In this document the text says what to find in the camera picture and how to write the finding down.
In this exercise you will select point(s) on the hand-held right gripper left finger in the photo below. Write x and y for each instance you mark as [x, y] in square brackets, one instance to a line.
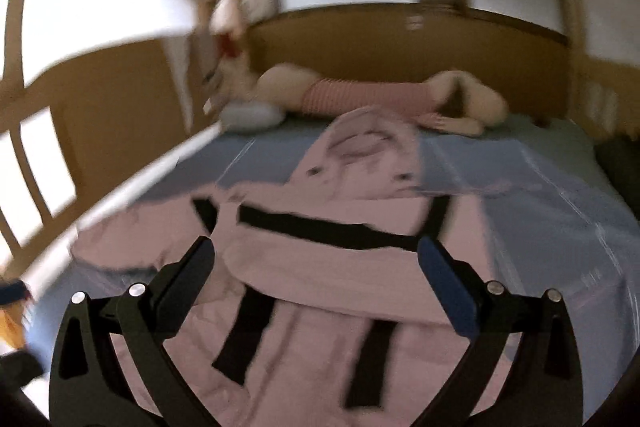
[187, 284]

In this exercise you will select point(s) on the dark cloth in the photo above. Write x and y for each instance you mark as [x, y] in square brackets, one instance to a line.
[622, 172]

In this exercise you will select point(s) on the wooden slatted footboard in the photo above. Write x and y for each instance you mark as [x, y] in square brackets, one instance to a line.
[600, 92]

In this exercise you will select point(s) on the long plush dog striped shirt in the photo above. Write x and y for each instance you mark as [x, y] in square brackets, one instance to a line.
[365, 99]

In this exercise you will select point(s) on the brown wooden side panel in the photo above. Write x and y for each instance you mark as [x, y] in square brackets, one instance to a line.
[380, 52]

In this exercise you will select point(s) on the wooden slatted bed rail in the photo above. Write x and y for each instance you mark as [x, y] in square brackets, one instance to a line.
[100, 107]

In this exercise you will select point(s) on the red hanging object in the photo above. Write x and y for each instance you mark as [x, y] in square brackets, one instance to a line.
[230, 46]

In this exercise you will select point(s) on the grey round pillow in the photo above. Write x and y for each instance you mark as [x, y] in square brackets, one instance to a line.
[250, 119]

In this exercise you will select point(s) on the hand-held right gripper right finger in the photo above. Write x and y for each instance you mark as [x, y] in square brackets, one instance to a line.
[445, 287]

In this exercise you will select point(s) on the blue bed blanket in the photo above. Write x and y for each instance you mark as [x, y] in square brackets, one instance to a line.
[530, 227]

